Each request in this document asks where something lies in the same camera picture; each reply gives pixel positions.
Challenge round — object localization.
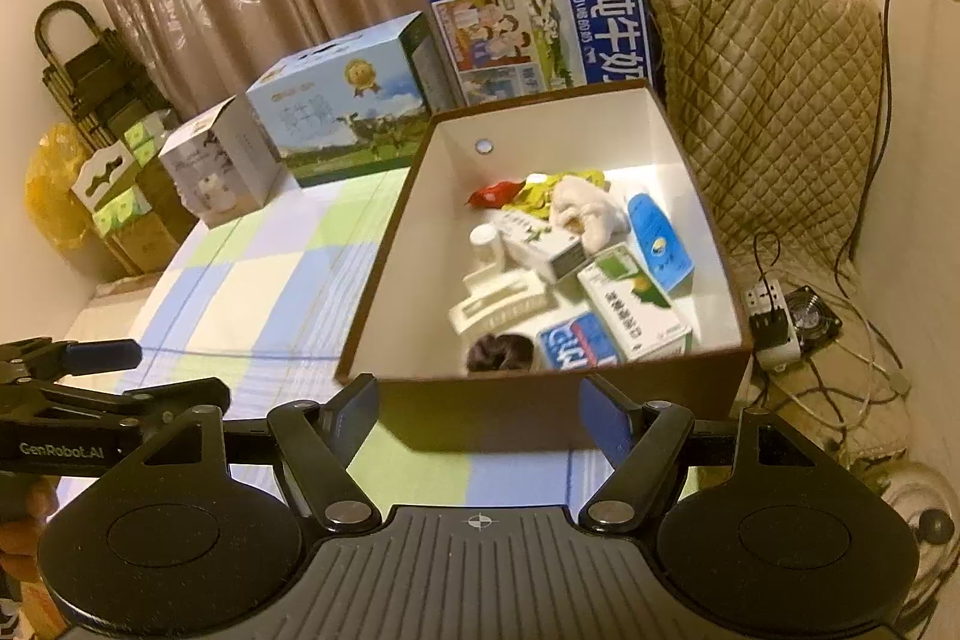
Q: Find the large cardboard box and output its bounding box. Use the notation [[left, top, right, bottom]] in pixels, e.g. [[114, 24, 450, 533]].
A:
[[105, 160, 200, 274]]

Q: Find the white appliance carton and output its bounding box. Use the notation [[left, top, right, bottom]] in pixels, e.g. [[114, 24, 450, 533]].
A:
[[157, 94, 282, 229]]

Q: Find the yellow snack packet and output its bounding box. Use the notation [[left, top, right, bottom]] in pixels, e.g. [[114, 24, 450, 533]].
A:
[[510, 169, 605, 221]]

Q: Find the blue cartoon milk carton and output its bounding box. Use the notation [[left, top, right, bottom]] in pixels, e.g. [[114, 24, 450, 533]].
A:
[[429, 0, 661, 105]]

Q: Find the white moustache tissue box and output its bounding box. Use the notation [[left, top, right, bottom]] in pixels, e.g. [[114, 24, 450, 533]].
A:
[[71, 141, 140, 214]]

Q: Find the dark brown scrunchie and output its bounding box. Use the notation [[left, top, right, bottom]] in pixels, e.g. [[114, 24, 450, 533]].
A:
[[465, 332, 535, 375]]

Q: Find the blue white cream tube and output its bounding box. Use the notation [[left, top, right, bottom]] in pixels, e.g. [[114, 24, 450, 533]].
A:
[[626, 192, 695, 295]]

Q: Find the small black fan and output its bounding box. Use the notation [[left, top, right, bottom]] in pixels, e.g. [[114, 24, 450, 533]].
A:
[[784, 285, 842, 337]]

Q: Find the stack of green tissue packs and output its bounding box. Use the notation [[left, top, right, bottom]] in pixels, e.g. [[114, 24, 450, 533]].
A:
[[90, 111, 181, 236]]

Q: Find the white hair clip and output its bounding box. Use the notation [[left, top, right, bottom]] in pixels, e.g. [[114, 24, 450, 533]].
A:
[[448, 265, 556, 341]]

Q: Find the quilted beige chair cover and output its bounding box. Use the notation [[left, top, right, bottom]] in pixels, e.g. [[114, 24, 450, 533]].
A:
[[646, 0, 886, 311]]

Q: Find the red snack packet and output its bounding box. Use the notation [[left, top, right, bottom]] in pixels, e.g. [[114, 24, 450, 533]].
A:
[[465, 179, 526, 210]]

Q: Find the cream fluffy cloth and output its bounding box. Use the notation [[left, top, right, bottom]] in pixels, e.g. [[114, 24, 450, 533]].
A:
[[547, 175, 631, 253]]

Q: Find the clear plastic case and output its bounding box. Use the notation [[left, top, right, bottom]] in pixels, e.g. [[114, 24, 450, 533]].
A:
[[536, 312, 625, 372]]

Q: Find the yellow plastic bag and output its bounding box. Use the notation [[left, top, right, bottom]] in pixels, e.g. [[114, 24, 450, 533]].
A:
[[25, 122, 95, 251]]

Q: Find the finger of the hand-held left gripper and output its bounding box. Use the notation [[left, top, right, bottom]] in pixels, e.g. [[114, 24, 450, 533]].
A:
[[0, 340, 142, 386], [30, 377, 232, 420]]

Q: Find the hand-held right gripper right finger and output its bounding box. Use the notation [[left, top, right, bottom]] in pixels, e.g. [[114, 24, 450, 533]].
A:
[[577, 376, 841, 534]]

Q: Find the black charger cable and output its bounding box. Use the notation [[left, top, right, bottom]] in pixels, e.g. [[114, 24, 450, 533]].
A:
[[847, 0, 935, 262]]

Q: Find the white power strip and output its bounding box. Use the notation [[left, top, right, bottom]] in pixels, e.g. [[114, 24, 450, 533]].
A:
[[741, 281, 802, 371]]

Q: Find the round appliance with black knob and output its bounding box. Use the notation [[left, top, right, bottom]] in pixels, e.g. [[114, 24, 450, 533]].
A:
[[840, 452, 960, 618]]

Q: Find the brown box with white inside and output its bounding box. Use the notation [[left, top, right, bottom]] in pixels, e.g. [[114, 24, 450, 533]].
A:
[[334, 79, 753, 453]]

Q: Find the small white pill bottle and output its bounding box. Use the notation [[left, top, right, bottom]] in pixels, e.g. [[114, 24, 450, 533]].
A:
[[470, 224, 511, 266]]

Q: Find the green blue milk carton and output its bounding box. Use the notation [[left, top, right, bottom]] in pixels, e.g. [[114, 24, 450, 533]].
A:
[[246, 11, 436, 189]]

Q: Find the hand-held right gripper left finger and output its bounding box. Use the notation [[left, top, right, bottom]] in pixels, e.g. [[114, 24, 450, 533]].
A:
[[105, 374, 383, 534]]

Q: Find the person's left hand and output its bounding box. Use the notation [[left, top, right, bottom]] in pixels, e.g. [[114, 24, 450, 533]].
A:
[[0, 476, 59, 603]]

